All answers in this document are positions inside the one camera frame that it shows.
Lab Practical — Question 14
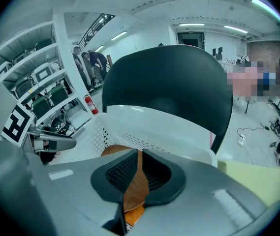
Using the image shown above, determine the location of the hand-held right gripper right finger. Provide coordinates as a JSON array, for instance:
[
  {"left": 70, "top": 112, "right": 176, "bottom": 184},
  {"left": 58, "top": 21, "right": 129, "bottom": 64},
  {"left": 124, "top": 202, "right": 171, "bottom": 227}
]
[{"left": 129, "top": 149, "right": 268, "bottom": 236}]

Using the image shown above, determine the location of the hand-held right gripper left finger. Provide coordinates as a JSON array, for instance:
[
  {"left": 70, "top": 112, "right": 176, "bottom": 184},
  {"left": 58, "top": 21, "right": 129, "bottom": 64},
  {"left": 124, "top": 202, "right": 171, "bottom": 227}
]
[{"left": 29, "top": 149, "right": 138, "bottom": 236}]

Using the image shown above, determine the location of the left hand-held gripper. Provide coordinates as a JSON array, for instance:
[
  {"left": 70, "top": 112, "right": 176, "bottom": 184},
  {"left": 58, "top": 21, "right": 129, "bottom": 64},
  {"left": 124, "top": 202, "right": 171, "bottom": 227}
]
[{"left": 1, "top": 103, "right": 78, "bottom": 153}]

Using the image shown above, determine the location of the brown wooden bowl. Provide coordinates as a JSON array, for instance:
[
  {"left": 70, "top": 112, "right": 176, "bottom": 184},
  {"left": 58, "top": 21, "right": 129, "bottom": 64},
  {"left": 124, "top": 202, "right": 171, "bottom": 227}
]
[{"left": 101, "top": 144, "right": 151, "bottom": 212}]

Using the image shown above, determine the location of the orange tissue box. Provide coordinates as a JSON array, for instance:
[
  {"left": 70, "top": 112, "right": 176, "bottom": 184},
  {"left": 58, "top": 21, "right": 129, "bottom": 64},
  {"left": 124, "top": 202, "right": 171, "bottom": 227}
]
[{"left": 124, "top": 204, "right": 146, "bottom": 226}]

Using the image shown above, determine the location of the table with yellow-green cloth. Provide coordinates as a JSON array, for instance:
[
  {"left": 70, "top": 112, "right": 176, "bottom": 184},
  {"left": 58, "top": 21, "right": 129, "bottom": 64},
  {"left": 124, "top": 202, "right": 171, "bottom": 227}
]
[{"left": 217, "top": 160, "right": 280, "bottom": 207}]

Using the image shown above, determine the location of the red fire extinguisher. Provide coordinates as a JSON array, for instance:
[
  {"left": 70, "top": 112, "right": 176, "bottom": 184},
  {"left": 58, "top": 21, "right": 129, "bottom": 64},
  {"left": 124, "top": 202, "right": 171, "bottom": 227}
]
[{"left": 83, "top": 94, "right": 99, "bottom": 116}]

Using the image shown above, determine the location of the white storage shelf rack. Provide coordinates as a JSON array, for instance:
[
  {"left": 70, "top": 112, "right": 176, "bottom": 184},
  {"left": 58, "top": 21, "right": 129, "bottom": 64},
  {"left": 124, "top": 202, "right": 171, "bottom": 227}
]
[{"left": 0, "top": 21, "right": 95, "bottom": 139}]

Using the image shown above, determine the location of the white perforated plastic basket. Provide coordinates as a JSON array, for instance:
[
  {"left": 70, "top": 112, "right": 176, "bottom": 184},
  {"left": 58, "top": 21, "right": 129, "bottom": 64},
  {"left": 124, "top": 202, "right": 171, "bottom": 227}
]
[{"left": 48, "top": 104, "right": 218, "bottom": 168}]

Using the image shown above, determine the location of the pink armchair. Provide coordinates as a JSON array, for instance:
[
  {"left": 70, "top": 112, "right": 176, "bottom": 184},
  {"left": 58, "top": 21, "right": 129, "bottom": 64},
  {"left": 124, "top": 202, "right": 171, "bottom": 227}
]
[{"left": 227, "top": 66, "right": 259, "bottom": 115}]

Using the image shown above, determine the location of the black folding chair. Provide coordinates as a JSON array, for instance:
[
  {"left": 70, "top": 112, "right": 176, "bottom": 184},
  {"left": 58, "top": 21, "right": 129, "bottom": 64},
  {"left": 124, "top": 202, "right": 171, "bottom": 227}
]
[{"left": 102, "top": 44, "right": 234, "bottom": 155}]

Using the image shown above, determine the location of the white desk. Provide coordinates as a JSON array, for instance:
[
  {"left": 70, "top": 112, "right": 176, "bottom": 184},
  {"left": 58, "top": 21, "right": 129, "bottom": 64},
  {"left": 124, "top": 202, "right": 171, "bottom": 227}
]
[{"left": 218, "top": 58, "right": 237, "bottom": 67}]

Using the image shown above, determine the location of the black double door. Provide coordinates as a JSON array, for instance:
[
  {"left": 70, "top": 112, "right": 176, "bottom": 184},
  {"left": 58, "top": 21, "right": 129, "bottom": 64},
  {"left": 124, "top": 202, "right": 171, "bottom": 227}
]
[{"left": 177, "top": 31, "right": 206, "bottom": 51}]

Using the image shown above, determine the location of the black power cable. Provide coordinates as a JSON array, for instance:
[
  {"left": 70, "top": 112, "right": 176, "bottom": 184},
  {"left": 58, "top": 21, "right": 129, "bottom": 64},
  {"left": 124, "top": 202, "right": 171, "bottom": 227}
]
[{"left": 237, "top": 123, "right": 270, "bottom": 138}]

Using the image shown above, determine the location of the black cable bundle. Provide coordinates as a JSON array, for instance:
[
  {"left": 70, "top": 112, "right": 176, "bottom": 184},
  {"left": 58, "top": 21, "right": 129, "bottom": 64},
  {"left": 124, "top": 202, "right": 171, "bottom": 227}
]
[{"left": 269, "top": 116, "right": 280, "bottom": 133}]

